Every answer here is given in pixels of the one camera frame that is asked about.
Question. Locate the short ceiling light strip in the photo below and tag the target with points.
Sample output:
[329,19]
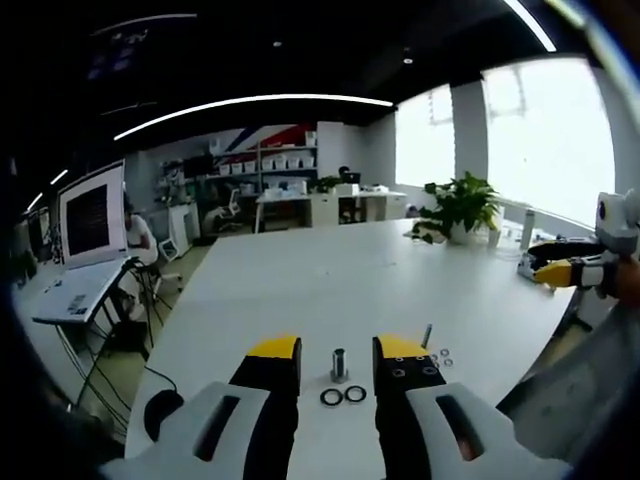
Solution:
[530,22]

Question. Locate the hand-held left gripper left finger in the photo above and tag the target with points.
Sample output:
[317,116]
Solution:
[220,425]

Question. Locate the open white laptop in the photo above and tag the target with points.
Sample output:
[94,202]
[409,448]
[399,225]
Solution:
[87,235]

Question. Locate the long ceiling light strip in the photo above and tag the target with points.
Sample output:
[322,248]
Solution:
[250,102]

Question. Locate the black computer mouse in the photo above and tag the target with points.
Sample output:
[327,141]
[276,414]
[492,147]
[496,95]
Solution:
[162,410]

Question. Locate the white office chair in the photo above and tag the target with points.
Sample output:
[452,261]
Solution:
[229,207]

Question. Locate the white low cabinet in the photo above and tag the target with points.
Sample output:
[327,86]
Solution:
[330,205]

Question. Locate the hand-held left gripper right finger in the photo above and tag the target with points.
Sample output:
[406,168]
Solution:
[450,425]

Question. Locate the person's right hand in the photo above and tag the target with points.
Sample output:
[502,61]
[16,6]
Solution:
[631,280]

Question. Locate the shelf with white bins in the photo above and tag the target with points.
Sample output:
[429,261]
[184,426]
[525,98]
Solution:
[270,160]

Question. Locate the thin metal threaded stud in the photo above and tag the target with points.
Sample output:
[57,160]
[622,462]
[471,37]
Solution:
[427,336]

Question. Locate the thick metal threaded stud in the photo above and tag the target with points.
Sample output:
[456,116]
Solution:
[339,365]

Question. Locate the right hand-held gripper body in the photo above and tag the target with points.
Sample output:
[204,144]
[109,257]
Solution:
[620,225]

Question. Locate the small white box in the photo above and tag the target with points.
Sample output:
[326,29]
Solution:
[525,265]

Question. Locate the white bottle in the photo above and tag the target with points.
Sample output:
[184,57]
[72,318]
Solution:
[529,223]

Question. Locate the small green plant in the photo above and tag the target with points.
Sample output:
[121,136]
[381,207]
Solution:
[327,184]

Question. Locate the green potted plant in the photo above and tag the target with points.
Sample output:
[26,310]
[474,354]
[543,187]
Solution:
[462,205]

